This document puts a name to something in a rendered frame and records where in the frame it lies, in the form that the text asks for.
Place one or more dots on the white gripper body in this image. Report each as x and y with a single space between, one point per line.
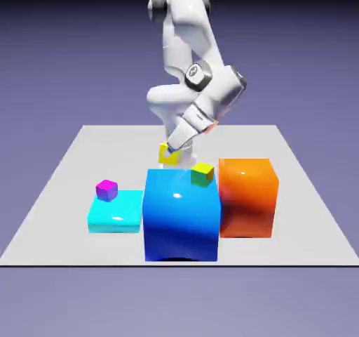
182 134

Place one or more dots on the small yellow cube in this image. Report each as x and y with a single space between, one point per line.
171 157

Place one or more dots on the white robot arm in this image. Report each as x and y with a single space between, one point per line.
188 33

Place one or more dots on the small green cube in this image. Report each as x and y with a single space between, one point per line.
202 175

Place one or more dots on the small magenta cube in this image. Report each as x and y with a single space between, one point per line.
106 191

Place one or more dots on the large blue box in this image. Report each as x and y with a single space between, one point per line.
181 216

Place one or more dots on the large orange box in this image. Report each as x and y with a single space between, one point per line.
246 196

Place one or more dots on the large cyan box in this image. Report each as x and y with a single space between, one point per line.
117 213

